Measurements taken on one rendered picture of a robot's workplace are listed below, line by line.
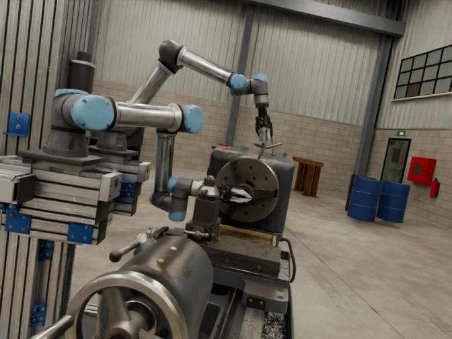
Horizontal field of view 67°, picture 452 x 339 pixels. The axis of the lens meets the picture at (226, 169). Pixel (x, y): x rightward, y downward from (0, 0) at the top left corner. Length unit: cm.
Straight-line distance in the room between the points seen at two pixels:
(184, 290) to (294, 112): 1195
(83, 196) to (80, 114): 30
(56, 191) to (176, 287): 94
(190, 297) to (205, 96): 1136
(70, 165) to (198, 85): 1056
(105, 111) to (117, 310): 85
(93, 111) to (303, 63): 1164
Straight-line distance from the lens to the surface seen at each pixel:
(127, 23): 1220
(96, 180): 128
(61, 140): 132
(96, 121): 120
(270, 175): 164
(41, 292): 178
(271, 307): 103
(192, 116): 141
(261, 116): 176
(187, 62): 173
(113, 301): 44
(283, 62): 1236
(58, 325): 45
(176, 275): 47
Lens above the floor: 132
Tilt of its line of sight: 6 degrees down
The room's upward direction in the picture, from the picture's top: 9 degrees clockwise
